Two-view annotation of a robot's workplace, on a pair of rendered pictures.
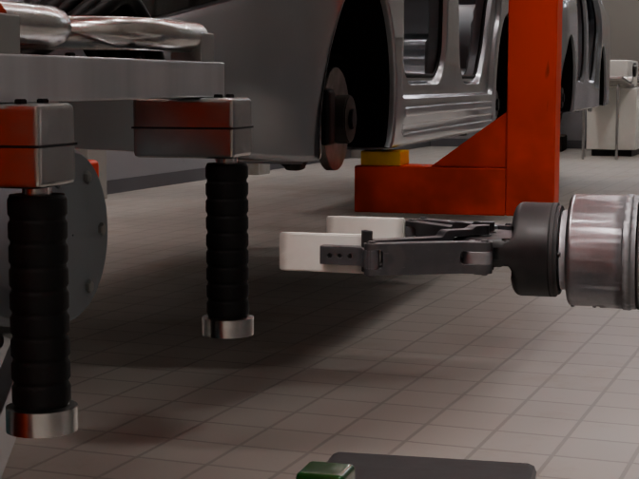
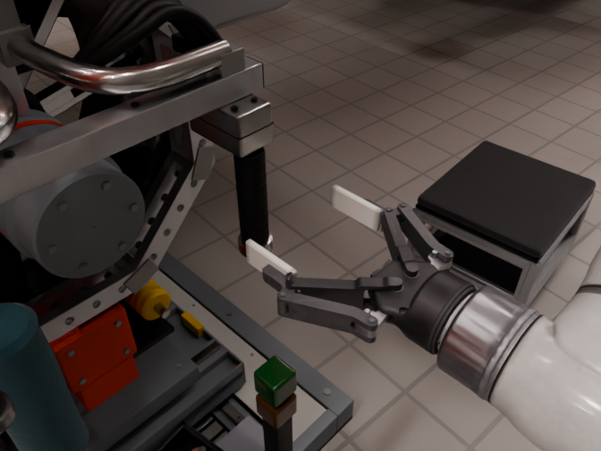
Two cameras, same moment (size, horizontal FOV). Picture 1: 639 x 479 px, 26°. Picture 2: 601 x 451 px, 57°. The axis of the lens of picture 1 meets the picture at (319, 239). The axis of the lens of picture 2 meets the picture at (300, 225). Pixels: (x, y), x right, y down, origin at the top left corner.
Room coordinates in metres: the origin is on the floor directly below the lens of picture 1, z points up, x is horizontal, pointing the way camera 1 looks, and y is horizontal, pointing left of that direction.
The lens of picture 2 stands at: (0.72, -0.22, 1.23)
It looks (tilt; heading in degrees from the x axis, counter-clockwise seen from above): 40 degrees down; 28
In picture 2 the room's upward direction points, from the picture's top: straight up
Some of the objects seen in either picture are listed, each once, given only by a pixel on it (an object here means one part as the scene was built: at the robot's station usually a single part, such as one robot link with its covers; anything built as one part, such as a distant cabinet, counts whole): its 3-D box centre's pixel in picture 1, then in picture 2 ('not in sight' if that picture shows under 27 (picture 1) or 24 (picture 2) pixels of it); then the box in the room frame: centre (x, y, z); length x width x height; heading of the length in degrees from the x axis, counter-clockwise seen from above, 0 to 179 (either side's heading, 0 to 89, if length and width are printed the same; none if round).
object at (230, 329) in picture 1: (227, 243); (252, 199); (1.16, 0.08, 0.83); 0.04 x 0.04 x 0.16
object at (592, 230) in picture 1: (599, 251); (485, 339); (1.08, -0.22, 0.83); 0.09 x 0.06 x 0.09; 164
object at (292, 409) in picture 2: not in sight; (276, 404); (1.07, 0.00, 0.59); 0.04 x 0.04 x 0.04; 74
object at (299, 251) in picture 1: (322, 252); (271, 266); (1.07, 0.00, 0.83); 0.07 x 0.01 x 0.03; 74
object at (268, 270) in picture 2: (350, 257); (275, 288); (1.05, -0.02, 0.83); 0.05 x 0.03 x 0.01; 74
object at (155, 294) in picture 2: not in sight; (118, 271); (1.21, 0.41, 0.51); 0.29 x 0.06 x 0.06; 74
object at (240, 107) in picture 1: (192, 124); (229, 115); (1.17, 0.11, 0.93); 0.09 x 0.05 x 0.05; 74
